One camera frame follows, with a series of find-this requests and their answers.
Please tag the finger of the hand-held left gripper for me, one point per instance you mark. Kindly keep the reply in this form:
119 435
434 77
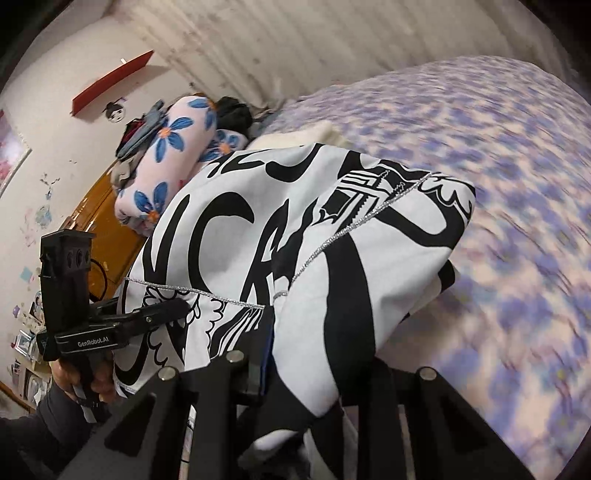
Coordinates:
161 313

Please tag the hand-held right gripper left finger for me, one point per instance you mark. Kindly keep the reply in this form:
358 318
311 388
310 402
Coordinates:
207 401

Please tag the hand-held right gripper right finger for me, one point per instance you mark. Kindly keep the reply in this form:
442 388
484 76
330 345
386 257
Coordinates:
406 397

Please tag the white black printed jacket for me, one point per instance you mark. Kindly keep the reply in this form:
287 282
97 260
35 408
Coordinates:
323 277

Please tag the person's left forearm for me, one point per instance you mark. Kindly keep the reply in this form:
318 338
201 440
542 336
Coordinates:
41 438

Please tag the pile of grey red clothes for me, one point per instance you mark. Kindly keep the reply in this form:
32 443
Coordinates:
138 138

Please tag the dark bundled clothes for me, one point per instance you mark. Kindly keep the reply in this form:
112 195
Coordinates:
233 115

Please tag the person's left hand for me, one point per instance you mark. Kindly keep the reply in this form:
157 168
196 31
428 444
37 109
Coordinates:
64 376

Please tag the large blue-flowered rolled blanket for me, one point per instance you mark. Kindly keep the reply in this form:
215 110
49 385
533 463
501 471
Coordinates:
161 157

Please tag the small blue-flowered rolled blanket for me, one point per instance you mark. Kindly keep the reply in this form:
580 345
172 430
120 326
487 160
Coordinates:
226 143

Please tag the purple floral blanket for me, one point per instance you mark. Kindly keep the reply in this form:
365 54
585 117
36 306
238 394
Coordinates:
508 230

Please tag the cream folded cloth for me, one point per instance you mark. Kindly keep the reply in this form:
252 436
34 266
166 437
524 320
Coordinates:
314 136

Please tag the grey curtain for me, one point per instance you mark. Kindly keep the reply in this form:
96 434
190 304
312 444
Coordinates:
323 41

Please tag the group of wall photos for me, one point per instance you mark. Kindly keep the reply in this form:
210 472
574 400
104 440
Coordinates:
23 344

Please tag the wall poster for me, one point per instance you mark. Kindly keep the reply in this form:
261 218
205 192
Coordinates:
9 152

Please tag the cartoon face wall sticker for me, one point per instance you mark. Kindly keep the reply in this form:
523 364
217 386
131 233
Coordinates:
114 110

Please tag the red wall shelf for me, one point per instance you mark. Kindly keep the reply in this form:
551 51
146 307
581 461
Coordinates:
111 83

